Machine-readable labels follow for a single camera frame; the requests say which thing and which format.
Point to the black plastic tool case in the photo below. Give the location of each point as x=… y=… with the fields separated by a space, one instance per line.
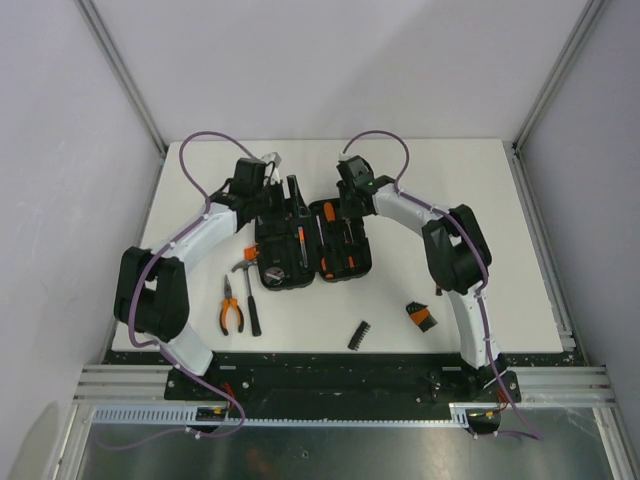
x=277 y=245

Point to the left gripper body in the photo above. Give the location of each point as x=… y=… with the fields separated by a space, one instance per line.
x=270 y=201

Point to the claw hammer black handle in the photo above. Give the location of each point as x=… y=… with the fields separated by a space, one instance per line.
x=245 y=266

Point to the orange screwdriver in case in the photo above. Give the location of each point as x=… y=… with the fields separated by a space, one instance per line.
x=325 y=267

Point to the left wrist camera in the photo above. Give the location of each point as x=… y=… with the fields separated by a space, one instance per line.
x=272 y=157

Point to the left aluminium frame post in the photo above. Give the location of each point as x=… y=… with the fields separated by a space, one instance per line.
x=104 y=40

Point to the black bit holder strip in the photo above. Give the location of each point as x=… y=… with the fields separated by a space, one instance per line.
x=356 y=339

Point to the utility knife in case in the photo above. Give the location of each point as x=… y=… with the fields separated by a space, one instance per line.
x=302 y=243

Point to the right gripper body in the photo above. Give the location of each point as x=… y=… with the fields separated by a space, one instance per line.
x=349 y=207

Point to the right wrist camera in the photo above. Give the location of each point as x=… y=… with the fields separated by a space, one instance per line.
x=345 y=158

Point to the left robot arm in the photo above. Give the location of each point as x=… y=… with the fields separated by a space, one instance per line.
x=152 y=296

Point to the right aluminium frame post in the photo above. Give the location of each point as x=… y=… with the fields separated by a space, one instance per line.
x=569 y=54

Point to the tape measure in case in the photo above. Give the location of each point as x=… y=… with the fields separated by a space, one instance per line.
x=274 y=276

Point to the orange handled screwdriver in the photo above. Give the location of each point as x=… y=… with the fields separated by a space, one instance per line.
x=328 y=225

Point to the grey slotted cable duct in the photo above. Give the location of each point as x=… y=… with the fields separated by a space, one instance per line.
x=445 y=416

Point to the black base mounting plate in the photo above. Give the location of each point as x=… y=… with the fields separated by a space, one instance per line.
x=351 y=383

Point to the aluminium frame post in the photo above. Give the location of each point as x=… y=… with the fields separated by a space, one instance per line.
x=569 y=54
x=104 y=40

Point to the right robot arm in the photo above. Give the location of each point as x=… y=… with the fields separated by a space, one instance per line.
x=456 y=252

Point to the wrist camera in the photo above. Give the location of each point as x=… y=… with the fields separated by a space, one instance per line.
x=345 y=158
x=272 y=157

